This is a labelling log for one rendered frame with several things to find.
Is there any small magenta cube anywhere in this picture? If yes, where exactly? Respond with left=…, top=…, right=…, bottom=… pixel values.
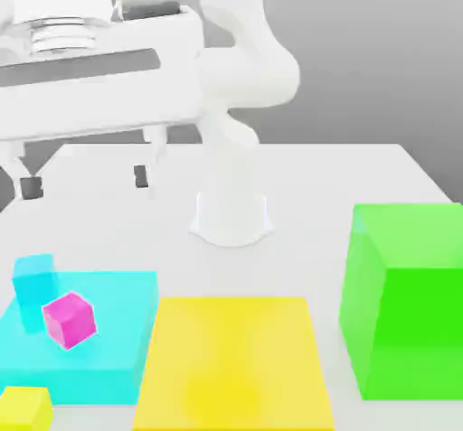
left=42, top=291, right=99, bottom=352

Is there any large green box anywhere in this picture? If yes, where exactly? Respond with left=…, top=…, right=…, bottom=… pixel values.
left=338, top=201, right=463, bottom=402

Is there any large yellow box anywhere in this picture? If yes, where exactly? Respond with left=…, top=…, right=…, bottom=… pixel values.
left=132, top=295, right=336, bottom=431

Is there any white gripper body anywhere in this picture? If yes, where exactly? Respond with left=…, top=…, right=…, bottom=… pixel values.
left=0, top=5, right=204, bottom=143

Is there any large cyan box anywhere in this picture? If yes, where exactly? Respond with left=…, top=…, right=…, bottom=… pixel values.
left=0, top=270, right=159, bottom=408

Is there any small yellow cube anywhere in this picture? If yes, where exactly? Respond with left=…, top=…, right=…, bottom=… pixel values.
left=0, top=386, right=55, bottom=431

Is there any small cyan cube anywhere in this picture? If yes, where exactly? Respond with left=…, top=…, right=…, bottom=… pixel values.
left=11, top=253, right=60, bottom=335

